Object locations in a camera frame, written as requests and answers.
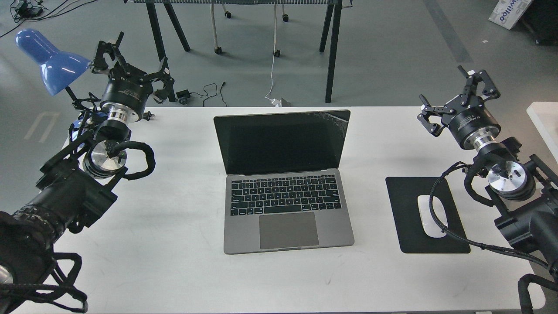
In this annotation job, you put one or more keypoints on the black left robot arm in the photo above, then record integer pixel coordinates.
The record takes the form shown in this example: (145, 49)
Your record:
(76, 187)

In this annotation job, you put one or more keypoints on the blue desk lamp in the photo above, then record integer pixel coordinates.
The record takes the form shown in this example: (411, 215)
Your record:
(58, 68)

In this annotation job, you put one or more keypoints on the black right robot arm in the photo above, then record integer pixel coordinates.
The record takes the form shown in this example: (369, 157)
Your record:
(524, 193)

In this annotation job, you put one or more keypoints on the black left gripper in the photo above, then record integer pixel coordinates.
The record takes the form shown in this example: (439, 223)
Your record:
(125, 93)

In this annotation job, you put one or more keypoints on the white cardboard box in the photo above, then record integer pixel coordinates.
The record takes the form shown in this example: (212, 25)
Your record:
(507, 13)

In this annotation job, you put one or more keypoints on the white computer mouse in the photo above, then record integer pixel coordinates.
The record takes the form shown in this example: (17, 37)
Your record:
(428, 223)

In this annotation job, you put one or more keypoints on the black mouse pad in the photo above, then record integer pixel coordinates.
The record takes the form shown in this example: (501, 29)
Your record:
(403, 193)

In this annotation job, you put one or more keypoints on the white side table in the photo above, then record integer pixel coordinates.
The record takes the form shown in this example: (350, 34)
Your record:
(544, 115)

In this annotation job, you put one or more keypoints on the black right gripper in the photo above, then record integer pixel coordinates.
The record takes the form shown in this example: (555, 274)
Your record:
(473, 120)

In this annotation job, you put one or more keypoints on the black-legged background table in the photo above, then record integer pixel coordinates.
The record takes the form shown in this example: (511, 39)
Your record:
(253, 54)

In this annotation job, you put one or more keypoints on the grey open laptop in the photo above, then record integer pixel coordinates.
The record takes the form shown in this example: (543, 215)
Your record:
(284, 189)

